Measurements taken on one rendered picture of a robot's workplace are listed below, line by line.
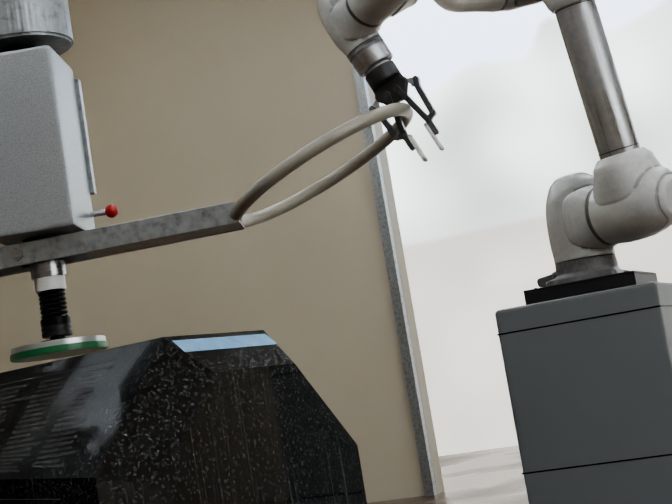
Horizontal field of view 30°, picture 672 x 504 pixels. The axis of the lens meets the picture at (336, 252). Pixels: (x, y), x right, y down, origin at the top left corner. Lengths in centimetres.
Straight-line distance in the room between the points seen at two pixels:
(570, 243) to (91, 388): 131
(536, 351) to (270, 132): 517
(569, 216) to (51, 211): 126
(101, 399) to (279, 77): 582
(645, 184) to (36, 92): 141
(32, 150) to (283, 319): 519
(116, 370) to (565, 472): 117
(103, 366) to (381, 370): 527
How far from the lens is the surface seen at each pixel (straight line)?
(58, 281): 292
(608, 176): 306
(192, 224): 283
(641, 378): 302
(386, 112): 273
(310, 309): 787
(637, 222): 305
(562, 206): 319
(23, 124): 290
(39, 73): 292
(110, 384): 243
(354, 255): 774
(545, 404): 308
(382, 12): 277
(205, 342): 249
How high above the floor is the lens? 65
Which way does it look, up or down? 7 degrees up
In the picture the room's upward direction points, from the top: 9 degrees counter-clockwise
